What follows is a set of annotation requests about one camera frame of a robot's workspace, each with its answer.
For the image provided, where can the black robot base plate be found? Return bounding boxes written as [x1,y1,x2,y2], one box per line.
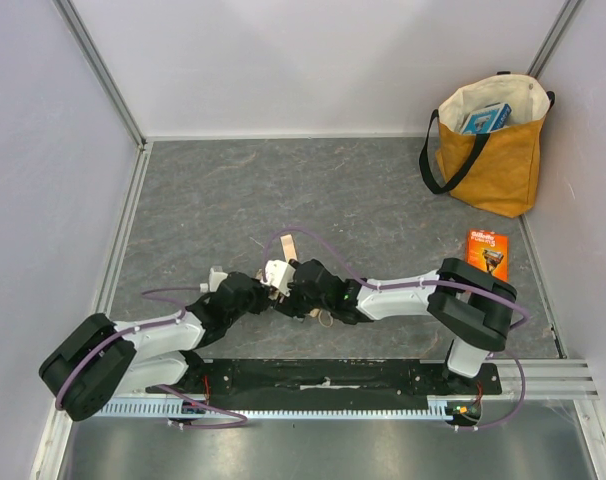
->
[172,359,502,410]

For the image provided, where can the mustard tote bag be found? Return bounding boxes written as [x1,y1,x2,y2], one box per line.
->
[418,72,556,218]

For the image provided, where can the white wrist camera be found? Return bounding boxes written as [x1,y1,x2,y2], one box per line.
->
[199,266,228,293]
[260,260,295,300]

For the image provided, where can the white slotted cable duct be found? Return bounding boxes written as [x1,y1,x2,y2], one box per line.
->
[95,395,459,421]

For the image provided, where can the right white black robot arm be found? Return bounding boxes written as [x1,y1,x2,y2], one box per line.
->
[260,258,517,379]

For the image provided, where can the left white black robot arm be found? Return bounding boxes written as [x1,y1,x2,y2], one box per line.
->
[38,272,271,421]

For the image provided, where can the orange razor package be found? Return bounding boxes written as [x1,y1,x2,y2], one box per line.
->
[465,229,509,282]

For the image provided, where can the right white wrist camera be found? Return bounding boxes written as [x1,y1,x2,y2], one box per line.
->
[260,260,295,300]

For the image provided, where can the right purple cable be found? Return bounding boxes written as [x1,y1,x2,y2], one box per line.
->
[262,227,532,434]

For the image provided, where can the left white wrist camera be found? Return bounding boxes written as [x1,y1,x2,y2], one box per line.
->
[199,266,228,293]

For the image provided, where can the blue razor box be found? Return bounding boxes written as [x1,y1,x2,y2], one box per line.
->
[459,102,512,135]

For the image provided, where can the beige folding umbrella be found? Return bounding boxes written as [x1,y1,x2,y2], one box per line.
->
[256,234,334,328]

